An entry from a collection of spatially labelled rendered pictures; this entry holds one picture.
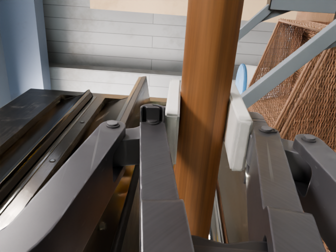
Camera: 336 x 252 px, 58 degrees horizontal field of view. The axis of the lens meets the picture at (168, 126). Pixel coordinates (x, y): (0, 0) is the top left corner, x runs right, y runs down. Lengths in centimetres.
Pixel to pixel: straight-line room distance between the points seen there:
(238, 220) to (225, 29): 81
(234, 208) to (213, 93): 83
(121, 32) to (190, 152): 372
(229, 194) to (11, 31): 314
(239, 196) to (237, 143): 87
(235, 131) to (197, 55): 5
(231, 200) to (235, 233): 14
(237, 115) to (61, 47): 400
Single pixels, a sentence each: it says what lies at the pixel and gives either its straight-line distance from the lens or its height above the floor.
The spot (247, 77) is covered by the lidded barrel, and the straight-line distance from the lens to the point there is 317.
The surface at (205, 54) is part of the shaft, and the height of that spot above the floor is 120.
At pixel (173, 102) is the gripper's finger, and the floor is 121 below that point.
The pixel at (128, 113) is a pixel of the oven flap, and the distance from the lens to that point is 119.
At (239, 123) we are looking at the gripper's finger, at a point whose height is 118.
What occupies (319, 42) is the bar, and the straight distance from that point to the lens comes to 59.
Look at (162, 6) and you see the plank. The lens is 342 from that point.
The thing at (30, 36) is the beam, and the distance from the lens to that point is 367.
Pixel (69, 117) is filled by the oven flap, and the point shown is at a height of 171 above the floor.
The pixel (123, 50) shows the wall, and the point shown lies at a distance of 392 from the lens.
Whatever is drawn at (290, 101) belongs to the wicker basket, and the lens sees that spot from 123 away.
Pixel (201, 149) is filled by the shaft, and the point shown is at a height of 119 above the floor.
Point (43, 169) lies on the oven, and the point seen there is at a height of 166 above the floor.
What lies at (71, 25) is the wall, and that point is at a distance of 404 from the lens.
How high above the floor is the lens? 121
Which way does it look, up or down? 1 degrees up
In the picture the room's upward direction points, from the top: 86 degrees counter-clockwise
